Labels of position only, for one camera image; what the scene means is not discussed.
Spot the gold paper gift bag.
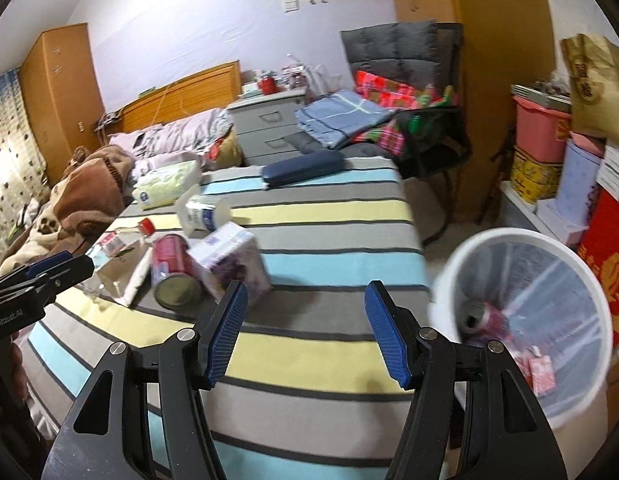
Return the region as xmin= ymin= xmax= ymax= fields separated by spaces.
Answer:
xmin=561 ymin=33 xmax=619 ymax=146

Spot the dark walking stick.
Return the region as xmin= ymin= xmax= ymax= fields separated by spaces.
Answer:
xmin=477 ymin=130 xmax=515 ymax=226

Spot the white blue paper cup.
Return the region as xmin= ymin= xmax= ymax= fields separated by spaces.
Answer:
xmin=176 ymin=185 xmax=233 ymax=236

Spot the pink storage bin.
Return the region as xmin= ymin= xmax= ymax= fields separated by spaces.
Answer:
xmin=513 ymin=95 xmax=573 ymax=163

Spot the grey storage box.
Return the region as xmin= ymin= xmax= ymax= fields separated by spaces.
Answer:
xmin=499 ymin=180 xmax=590 ymax=246

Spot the white plastic bag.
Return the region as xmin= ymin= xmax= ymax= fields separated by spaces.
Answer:
xmin=304 ymin=65 xmax=340 ymax=101

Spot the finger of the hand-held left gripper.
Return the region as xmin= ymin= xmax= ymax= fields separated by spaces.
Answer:
xmin=0 ymin=251 xmax=73 ymax=292
xmin=20 ymin=257 xmax=95 ymax=306

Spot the flat patterned box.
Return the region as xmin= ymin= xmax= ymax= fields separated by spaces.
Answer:
xmin=511 ymin=82 xmax=573 ymax=107

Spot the black chair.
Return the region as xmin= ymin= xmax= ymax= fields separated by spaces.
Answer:
xmin=397 ymin=22 xmax=473 ymax=246

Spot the grey nightstand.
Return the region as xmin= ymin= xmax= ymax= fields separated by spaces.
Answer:
xmin=227 ymin=86 xmax=310 ymax=166

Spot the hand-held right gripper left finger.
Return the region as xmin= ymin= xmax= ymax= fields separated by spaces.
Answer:
xmin=42 ymin=280 xmax=249 ymax=480

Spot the clear plastic bottle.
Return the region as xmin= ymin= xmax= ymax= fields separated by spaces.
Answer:
xmin=82 ymin=217 xmax=155 ymax=296

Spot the white trash bin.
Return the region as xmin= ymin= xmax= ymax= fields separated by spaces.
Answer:
xmin=429 ymin=227 xmax=615 ymax=431

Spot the yellow patterned box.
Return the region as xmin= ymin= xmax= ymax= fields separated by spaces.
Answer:
xmin=509 ymin=145 xmax=565 ymax=203

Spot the red plaid blanket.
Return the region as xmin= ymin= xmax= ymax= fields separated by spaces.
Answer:
xmin=347 ymin=70 xmax=455 ymax=158

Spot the white flat box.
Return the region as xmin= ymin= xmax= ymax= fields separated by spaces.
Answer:
xmin=537 ymin=197 xmax=587 ymax=243

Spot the navy glasses case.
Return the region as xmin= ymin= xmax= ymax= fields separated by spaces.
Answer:
xmin=261 ymin=154 xmax=347 ymax=188

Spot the purple milk carton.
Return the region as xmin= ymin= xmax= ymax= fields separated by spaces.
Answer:
xmin=186 ymin=221 xmax=273 ymax=306

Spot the clear bin liner bag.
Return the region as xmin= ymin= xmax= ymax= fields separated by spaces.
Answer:
xmin=452 ymin=240 xmax=607 ymax=411

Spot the wooden cabinet with star decals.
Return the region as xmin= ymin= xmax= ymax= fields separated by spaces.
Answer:
xmin=17 ymin=22 xmax=105 ymax=171

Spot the lilac duvet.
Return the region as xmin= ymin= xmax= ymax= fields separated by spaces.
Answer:
xmin=107 ymin=108 xmax=235 ymax=171

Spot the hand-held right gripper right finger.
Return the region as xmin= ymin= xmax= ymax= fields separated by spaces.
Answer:
xmin=364 ymin=280 xmax=570 ymax=480

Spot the striped tablecloth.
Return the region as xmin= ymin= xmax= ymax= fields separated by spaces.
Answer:
xmin=20 ymin=165 xmax=440 ymax=480

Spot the patterned curtain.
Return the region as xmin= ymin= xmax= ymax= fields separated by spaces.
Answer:
xmin=0 ymin=70 xmax=50 ymax=261

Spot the mustard red pillow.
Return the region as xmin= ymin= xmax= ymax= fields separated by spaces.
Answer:
xmin=207 ymin=130 xmax=245 ymax=171

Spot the red drink can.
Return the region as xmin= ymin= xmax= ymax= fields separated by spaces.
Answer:
xmin=459 ymin=301 xmax=515 ymax=346
xmin=150 ymin=233 xmax=203 ymax=309

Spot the green tissue pack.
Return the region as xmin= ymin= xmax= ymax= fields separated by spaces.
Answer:
xmin=132 ymin=160 xmax=203 ymax=211

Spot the wooden headboard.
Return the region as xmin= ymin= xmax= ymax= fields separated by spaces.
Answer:
xmin=102 ymin=60 xmax=243 ymax=133

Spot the pink lid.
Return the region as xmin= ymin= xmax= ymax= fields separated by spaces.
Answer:
xmin=569 ymin=130 xmax=607 ymax=156

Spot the grey quilted cushion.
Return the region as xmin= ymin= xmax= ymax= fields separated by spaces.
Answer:
xmin=339 ymin=20 xmax=440 ymax=91

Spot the brown plush blanket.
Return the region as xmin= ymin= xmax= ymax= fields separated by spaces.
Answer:
xmin=0 ymin=145 xmax=138 ymax=281

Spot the folded blue checked cloth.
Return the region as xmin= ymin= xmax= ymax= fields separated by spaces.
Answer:
xmin=294 ymin=89 xmax=395 ymax=150

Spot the red gift box gold character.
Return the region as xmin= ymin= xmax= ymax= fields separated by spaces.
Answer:
xmin=577 ymin=192 xmax=619 ymax=346

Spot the light blue cylinder container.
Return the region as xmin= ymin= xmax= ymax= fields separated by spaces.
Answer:
xmin=557 ymin=140 xmax=605 ymax=226

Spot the small pink carton box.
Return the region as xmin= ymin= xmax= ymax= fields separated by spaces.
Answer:
xmin=514 ymin=345 xmax=557 ymax=396

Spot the tall wooden wardrobe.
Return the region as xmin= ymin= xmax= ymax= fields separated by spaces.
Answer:
xmin=387 ymin=0 xmax=560 ymax=221

